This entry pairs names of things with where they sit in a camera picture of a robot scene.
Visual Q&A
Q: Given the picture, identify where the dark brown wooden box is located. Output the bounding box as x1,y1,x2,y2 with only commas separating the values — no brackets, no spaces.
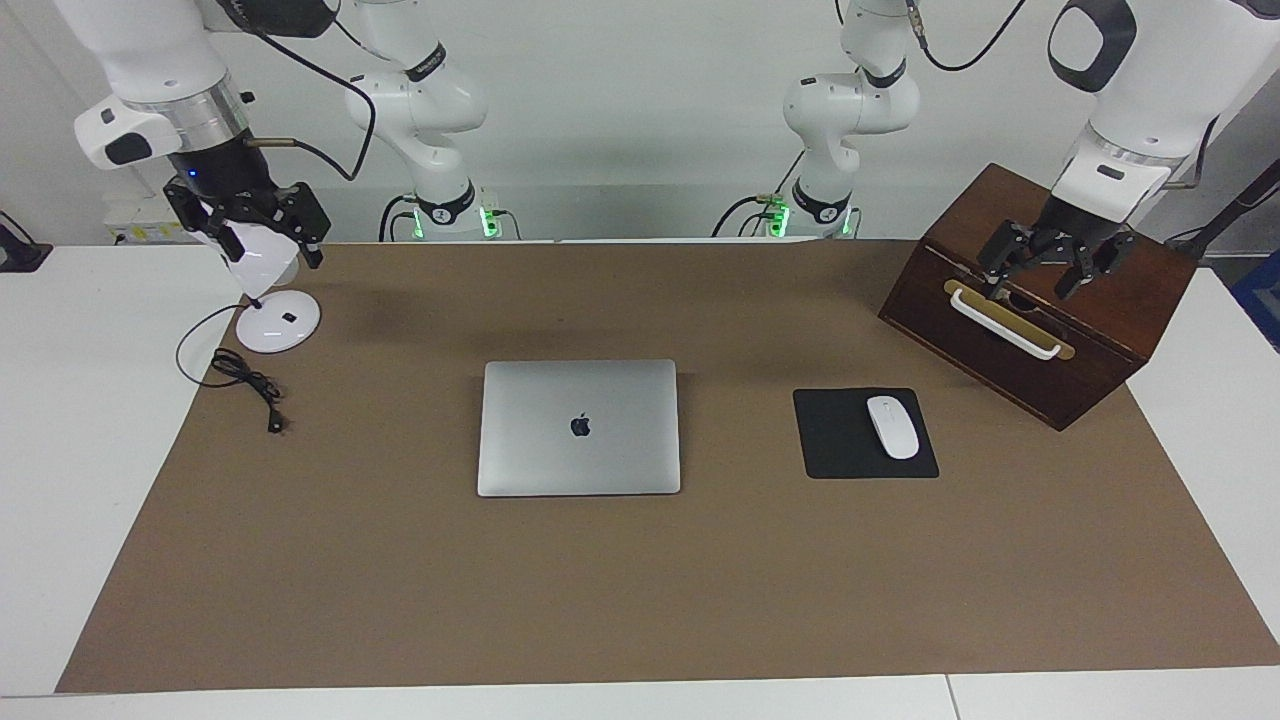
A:
878,163,1198,432

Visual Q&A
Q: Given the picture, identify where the black left arm base cable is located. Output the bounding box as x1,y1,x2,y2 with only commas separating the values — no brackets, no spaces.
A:
711,150,803,239

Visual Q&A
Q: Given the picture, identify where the blue object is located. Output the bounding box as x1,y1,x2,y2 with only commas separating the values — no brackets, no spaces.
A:
1232,248,1280,353

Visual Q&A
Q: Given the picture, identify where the black mouse pad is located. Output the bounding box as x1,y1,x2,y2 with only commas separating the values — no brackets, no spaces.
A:
793,387,940,480

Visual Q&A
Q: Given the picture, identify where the brass handle plate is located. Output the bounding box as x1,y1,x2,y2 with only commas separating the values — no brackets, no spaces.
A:
943,279,1076,362

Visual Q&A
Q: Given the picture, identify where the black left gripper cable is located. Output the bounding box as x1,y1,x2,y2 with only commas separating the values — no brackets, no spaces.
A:
903,0,1223,191

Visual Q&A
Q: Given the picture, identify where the white wall power strip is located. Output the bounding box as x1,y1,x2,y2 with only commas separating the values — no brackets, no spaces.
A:
103,195,186,247

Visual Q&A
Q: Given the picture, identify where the white desk lamp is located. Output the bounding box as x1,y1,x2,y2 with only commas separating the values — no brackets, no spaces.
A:
212,220,322,354

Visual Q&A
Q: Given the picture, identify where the white box handle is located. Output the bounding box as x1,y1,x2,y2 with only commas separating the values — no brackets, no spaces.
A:
950,288,1063,361

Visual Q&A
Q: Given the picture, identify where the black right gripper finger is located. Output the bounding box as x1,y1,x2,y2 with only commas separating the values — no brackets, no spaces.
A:
272,182,332,269
163,180,247,263

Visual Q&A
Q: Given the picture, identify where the white computer mouse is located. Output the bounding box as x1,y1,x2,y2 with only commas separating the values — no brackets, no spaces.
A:
866,395,920,461

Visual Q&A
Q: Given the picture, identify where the silver grey laptop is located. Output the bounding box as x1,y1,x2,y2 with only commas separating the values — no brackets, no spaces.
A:
476,358,683,498

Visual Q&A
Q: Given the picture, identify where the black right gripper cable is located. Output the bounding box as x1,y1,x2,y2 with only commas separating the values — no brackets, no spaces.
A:
240,20,379,183

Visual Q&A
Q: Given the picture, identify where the black camera stand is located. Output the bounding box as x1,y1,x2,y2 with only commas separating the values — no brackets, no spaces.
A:
1165,160,1280,263

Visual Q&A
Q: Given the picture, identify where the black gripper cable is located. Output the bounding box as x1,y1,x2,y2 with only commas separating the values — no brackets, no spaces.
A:
240,20,379,183
903,0,1223,191

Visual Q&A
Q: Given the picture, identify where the black stand foot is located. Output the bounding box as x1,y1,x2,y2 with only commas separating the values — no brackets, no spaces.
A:
0,212,53,273

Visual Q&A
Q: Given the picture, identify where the brown table mat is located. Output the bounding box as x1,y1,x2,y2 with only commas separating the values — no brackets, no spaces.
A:
55,240,1280,694

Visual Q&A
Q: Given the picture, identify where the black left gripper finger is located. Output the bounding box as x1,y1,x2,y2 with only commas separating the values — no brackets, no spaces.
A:
1055,239,1139,301
977,222,1037,299

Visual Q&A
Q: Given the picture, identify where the black lamp power cable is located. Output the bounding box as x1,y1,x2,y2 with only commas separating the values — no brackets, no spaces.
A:
176,303,288,435

